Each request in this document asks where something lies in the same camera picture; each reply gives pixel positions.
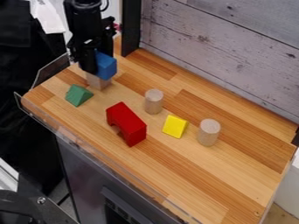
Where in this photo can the white box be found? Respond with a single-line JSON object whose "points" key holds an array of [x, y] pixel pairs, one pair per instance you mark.
{"points": [[289, 186]]}

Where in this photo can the black upright post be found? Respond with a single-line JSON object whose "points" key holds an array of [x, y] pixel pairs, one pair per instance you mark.
{"points": [[131, 26]]}

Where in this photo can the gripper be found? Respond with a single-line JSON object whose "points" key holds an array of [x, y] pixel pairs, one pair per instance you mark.
{"points": [[76, 46]]}

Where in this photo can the red arch block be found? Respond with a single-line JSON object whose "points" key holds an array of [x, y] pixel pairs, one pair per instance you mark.
{"points": [[126, 122]]}

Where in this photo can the yellow triangle block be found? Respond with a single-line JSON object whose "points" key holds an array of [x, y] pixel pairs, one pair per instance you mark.
{"points": [[174, 126]]}

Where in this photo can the plain wooden cube block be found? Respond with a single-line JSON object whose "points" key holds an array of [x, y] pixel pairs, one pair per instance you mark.
{"points": [[98, 83]]}

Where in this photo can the blue rectangle block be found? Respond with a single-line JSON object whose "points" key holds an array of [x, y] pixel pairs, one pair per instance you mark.
{"points": [[106, 66]]}

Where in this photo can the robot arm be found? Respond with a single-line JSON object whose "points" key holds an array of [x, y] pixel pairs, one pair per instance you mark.
{"points": [[86, 14]]}

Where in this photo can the green triangle block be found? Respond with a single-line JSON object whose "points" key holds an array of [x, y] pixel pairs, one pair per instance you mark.
{"points": [[78, 94]]}

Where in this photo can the plain wooden cylinder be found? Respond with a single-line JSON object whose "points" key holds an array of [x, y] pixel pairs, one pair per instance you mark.
{"points": [[208, 132], [153, 102]]}

